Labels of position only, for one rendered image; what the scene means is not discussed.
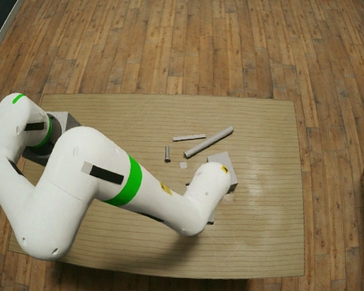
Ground grey metal bolt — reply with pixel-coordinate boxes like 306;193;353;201
164;146;171;161

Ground grey flat bar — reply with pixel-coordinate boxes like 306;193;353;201
173;134;206;142

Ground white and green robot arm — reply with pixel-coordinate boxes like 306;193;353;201
0;93;231;261

